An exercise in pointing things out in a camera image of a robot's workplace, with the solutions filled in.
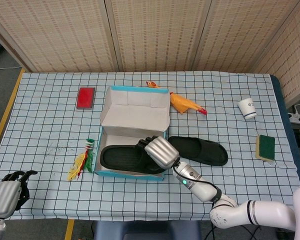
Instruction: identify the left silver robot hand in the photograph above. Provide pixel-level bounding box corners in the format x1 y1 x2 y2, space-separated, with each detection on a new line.
0 169 38 220

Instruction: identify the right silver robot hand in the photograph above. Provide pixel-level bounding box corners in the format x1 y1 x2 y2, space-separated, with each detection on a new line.
137 134 180 175

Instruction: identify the black rubber slipper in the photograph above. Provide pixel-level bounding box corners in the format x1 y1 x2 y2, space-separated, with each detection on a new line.
99 144 167 175
167 136 229 166

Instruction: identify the blue cardboard shoe box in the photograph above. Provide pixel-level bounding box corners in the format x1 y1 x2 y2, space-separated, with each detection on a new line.
93 84 171 182

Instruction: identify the yellow rubber chicken toy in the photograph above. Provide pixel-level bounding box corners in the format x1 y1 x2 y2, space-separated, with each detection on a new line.
146 80 208 116

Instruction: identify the red yellow green feather shuttlecock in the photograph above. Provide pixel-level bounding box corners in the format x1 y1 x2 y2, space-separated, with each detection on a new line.
66 137 95 181

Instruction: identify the blue chair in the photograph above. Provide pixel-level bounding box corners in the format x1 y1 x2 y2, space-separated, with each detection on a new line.
93 220 202 240

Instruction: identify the blue checkered tablecloth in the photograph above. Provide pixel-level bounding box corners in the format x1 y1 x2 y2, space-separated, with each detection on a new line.
0 71 300 222

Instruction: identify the red ink pad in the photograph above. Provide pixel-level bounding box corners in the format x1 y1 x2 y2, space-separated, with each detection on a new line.
75 86 96 111

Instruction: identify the white paper cup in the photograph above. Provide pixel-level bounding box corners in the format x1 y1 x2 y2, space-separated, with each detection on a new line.
237 97 257 121

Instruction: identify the green yellow sponge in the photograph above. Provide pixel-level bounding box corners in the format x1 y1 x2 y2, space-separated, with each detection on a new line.
255 134 276 161

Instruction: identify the woven bamboo screen panel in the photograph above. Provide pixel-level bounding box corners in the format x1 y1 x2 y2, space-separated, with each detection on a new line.
104 0 213 72
0 0 120 73
251 0 300 107
193 0 300 73

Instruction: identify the blue padded table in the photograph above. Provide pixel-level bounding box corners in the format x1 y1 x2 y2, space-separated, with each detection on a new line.
269 74 300 187

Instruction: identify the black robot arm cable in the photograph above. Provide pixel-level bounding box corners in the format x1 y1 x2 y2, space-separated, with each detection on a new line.
172 159 262 240

